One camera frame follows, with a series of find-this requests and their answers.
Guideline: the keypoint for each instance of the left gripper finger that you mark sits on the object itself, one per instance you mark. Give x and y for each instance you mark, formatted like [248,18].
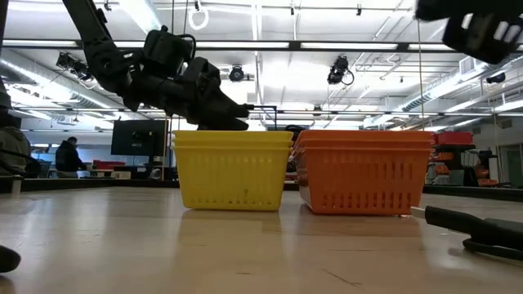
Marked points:
[233,110]
[224,124]

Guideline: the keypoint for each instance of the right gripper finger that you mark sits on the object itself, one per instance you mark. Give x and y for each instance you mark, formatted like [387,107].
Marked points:
[441,10]

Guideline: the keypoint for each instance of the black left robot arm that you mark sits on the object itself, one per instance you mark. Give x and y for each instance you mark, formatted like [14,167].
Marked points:
[102,53]

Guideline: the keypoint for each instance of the black ceiling fixture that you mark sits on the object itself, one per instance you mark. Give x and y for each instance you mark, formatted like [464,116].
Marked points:
[496,77]

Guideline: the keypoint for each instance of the yellow plastic basket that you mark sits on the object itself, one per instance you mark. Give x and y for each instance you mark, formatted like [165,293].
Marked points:
[233,175]

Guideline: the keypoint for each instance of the person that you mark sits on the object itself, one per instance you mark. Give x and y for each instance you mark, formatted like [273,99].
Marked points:
[295,128]
[12,143]
[67,157]

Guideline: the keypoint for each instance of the black monitor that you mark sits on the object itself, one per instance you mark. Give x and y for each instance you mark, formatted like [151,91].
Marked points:
[139,136]

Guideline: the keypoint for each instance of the red storage bin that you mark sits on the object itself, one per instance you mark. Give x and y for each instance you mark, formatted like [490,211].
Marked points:
[454,138]

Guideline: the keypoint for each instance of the red flat box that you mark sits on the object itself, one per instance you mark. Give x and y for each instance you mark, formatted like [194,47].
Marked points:
[108,164]

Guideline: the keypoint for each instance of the shelf with orange bins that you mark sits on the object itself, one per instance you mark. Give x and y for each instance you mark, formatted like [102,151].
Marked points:
[451,167]

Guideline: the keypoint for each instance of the orange plastic basket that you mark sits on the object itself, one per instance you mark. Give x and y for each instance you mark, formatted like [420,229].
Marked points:
[363,179]

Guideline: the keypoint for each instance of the black office chair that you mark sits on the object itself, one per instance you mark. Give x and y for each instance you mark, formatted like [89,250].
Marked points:
[34,167]

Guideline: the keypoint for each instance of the black ceiling dome camera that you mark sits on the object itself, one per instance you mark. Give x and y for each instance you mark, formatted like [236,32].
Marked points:
[236,74]

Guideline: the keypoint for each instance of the silver ventilation duct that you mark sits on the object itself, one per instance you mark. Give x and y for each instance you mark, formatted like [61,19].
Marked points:
[449,87]

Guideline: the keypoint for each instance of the black overhead frame beam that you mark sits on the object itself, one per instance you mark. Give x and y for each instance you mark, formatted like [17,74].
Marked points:
[295,45]

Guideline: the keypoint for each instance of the black hanging camera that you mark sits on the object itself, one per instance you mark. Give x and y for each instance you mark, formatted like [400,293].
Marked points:
[338,69]

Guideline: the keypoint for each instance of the black ceiling camera cluster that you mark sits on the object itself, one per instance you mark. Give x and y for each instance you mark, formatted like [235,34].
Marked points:
[71,63]

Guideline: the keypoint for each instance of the white short post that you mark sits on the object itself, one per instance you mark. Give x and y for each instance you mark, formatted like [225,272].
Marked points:
[16,185]

